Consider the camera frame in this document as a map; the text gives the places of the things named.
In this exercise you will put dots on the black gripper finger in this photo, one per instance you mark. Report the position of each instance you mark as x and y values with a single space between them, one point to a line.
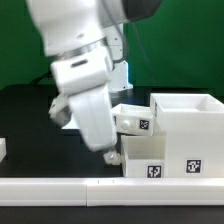
112 158

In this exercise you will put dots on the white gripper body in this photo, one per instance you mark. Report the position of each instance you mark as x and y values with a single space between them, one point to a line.
92 111

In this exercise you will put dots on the white drawer with knob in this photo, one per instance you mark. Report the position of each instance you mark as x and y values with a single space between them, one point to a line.
133 119
143 157

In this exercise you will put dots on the white drawer cabinet box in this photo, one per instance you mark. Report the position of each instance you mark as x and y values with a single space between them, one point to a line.
193 125

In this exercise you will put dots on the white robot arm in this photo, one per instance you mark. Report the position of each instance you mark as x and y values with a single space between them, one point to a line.
73 34

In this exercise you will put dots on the white marker sheet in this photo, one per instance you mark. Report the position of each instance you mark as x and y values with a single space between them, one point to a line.
71 125

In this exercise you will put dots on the white front fence bar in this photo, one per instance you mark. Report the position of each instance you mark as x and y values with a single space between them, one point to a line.
111 191

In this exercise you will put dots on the white fence bar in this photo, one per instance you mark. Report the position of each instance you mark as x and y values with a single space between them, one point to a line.
111 191
2 149

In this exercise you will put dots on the white left fence bar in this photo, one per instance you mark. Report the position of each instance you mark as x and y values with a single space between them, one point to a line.
2 149

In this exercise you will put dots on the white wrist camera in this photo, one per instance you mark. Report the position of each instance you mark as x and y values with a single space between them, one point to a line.
81 73

